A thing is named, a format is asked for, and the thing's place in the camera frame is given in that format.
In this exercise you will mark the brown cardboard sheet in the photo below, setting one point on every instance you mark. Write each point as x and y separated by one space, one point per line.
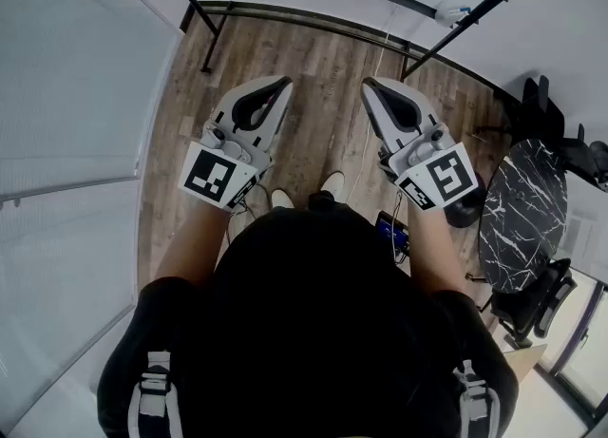
525 362

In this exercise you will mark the person's black shirt torso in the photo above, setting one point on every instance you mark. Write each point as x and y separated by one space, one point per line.
309 322

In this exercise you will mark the round black marble table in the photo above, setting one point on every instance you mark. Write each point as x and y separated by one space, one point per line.
522 217

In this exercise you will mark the person's right white shoe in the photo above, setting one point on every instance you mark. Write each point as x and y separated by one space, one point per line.
332 184

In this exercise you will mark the white and blue eraser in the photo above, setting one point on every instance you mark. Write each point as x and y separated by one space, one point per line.
449 13

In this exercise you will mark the person's left forearm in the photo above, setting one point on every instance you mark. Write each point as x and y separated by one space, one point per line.
195 246

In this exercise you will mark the black device with blue screen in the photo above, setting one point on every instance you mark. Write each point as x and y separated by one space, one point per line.
392 234

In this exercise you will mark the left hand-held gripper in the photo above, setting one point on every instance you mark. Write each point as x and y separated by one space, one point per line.
223 160

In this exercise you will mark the person's white shoe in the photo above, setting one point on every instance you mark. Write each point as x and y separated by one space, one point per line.
281 199
332 184

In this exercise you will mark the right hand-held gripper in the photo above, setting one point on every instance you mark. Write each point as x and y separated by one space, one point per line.
439 170

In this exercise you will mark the person's left white shoe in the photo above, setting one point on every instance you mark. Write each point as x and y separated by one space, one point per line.
281 199

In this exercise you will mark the black mesh office chair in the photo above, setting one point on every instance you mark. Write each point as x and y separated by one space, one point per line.
537 303

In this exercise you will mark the person's right forearm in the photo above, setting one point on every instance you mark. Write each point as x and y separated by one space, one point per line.
434 246

